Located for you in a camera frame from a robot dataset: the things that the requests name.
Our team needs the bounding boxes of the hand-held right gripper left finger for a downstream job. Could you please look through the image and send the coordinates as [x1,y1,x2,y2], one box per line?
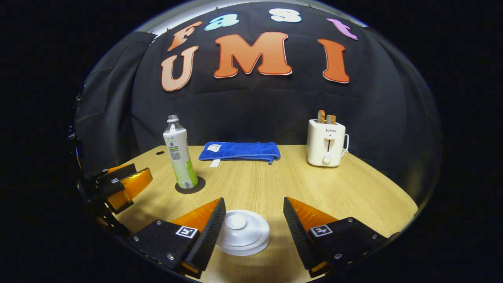
[126,197,227,279]

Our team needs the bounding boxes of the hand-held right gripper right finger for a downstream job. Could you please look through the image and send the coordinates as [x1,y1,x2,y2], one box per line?
[283,197,389,278]

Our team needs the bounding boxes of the white teacup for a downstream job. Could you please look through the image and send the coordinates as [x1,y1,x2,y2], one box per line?
[216,209,271,252]

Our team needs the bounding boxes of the dark round coaster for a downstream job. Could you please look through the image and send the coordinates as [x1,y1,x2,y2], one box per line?
[175,176,206,194]

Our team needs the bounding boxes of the clear water bottle green label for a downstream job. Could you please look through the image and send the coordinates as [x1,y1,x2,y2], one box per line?
[163,114,199,190]

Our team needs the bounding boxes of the white saucer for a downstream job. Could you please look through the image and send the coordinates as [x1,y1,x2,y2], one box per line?
[215,232,271,257]

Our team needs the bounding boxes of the blue folded towel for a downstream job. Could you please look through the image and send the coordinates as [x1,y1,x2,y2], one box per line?
[198,141,281,167]

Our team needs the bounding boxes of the cream toaster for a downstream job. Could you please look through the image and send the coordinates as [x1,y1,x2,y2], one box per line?
[306,119,346,167]

